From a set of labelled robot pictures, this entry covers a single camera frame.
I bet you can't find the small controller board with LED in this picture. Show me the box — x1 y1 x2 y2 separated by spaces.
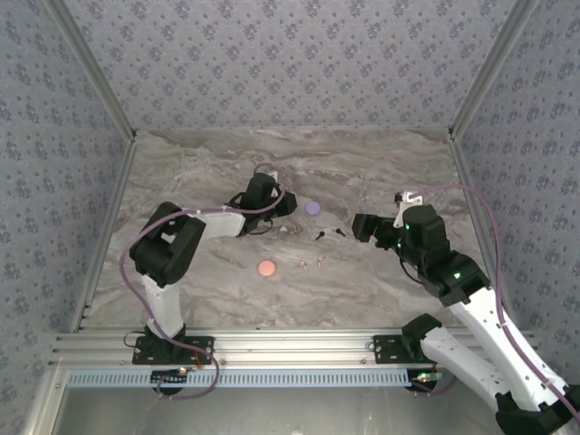
410 370 448 393
151 367 191 391

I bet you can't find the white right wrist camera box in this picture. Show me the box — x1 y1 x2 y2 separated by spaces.
392 189 425 228

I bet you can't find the aluminium side rail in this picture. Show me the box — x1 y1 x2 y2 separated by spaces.
448 135 517 330
70 135 140 334

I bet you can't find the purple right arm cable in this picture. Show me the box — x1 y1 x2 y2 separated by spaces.
410 183 580 421

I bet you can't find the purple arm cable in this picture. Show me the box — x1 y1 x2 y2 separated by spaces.
410 183 580 421
118 161 287 401

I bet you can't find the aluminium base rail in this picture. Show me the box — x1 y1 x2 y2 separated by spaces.
52 329 543 369

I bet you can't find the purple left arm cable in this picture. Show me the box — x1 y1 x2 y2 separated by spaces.
118 161 287 401

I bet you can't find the aluminium frame post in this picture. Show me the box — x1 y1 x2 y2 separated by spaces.
447 0 543 144
43 0 139 144

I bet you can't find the slotted grey cable duct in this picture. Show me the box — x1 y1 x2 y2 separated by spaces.
67 369 414 390

